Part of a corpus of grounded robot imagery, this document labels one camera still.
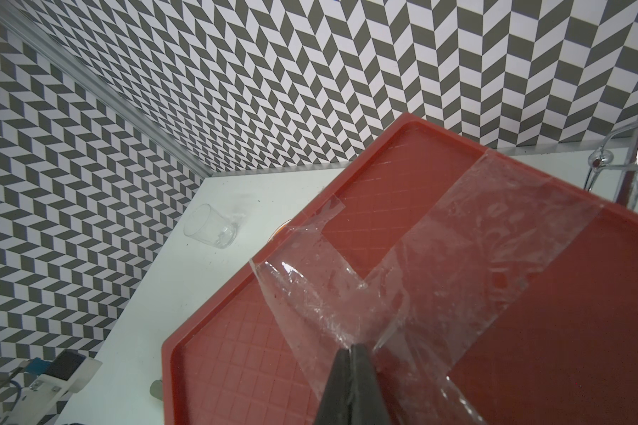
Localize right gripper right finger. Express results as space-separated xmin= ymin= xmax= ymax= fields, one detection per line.
xmin=349 ymin=345 xmax=392 ymax=425

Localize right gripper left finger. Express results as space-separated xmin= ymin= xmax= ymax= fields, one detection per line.
xmin=314 ymin=349 xmax=352 ymax=425

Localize red drawer cabinet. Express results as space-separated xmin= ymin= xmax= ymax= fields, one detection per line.
xmin=162 ymin=114 xmax=638 ymax=424

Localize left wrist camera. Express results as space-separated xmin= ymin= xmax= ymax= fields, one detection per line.
xmin=0 ymin=350 xmax=102 ymax=424

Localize clear tape on cabinet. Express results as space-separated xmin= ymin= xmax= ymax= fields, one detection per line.
xmin=250 ymin=153 xmax=603 ymax=424

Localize orange patterned bowl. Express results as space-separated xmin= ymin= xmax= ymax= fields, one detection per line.
xmin=269 ymin=220 xmax=292 ymax=242

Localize chrome wire rack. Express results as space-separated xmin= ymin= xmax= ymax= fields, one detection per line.
xmin=583 ymin=119 xmax=638 ymax=210

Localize clear plastic cup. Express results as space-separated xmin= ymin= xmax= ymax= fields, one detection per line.
xmin=184 ymin=204 xmax=237 ymax=249

